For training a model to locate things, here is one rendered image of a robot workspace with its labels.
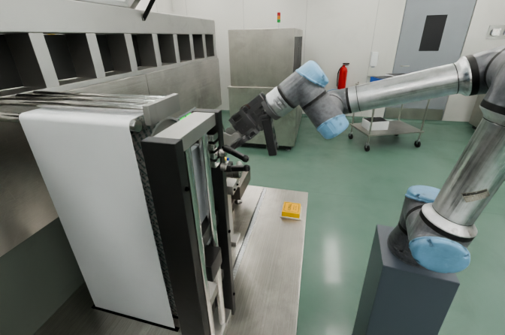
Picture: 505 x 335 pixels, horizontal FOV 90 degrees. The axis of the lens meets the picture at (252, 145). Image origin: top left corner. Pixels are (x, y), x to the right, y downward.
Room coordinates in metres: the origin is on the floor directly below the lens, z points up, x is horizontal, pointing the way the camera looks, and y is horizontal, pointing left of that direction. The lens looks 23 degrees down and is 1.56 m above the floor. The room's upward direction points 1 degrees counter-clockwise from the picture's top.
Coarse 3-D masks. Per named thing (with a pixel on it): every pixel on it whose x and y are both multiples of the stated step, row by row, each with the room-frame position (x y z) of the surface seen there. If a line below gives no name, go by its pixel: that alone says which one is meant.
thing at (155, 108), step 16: (16, 96) 0.54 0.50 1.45; (32, 96) 0.52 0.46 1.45; (48, 96) 0.51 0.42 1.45; (64, 96) 0.51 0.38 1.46; (80, 96) 0.50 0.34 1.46; (96, 96) 0.53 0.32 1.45; (112, 96) 0.52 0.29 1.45; (128, 96) 0.51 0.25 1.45; (144, 96) 0.50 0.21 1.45; (160, 96) 0.49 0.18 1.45; (176, 96) 0.49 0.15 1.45; (64, 112) 0.45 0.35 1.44; (80, 112) 0.45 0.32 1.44; (96, 112) 0.45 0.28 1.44; (112, 112) 0.45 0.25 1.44; (128, 112) 0.44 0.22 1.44; (144, 112) 0.41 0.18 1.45; (160, 112) 0.43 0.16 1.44; (176, 112) 0.48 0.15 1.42
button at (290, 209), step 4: (284, 204) 0.85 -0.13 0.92; (288, 204) 0.84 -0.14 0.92; (292, 204) 0.84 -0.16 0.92; (296, 204) 0.84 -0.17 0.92; (300, 204) 0.84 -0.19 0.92; (284, 208) 0.82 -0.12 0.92; (288, 208) 0.82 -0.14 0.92; (292, 208) 0.82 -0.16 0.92; (296, 208) 0.82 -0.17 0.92; (300, 208) 0.82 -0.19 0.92; (284, 212) 0.80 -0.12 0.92; (288, 212) 0.80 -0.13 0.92; (292, 212) 0.80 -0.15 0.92; (296, 212) 0.80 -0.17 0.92; (288, 216) 0.80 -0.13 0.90; (292, 216) 0.79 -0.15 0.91; (296, 216) 0.79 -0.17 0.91
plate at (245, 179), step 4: (244, 172) 0.93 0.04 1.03; (248, 172) 0.94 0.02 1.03; (244, 176) 0.90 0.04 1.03; (248, 176) 0.94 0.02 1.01; (240, 180) 0.87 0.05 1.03; (244, 180) 0.88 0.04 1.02; (248, 180) 0.94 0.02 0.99; (240, 184) 0.84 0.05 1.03; (244, 184) 0.88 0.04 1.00; (240, 188) 0.83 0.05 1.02; (244, 188) 0.88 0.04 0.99; (236, 192) 0.82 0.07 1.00; (240, 192) 0.83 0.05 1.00; (232, 196) 0.83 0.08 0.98; (236, 196) 0.82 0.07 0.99; (240, 196) 0.82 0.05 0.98
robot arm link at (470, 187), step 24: (504, 48) 0.55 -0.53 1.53; (504, 72) 0.48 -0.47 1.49; (504, 96) 0.46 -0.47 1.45; (504, 120) 0.45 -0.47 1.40; (480, 144) 0.47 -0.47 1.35; (504, 144) 0.44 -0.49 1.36; (456, 168) 0.49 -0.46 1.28; (480, 168) 0.45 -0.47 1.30; (504, 168) 0.44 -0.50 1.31; (456, 192) 0.47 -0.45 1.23; (480, 192) 0.44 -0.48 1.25; (408, 216) 0.57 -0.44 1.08; (432, 216) 0.48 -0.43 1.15; (456, 216) 0.45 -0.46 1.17; (432, 240) 0.45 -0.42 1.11; (456, 240) 0.44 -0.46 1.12; (432, 264) 0.44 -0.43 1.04; (456, 264) 0.42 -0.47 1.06
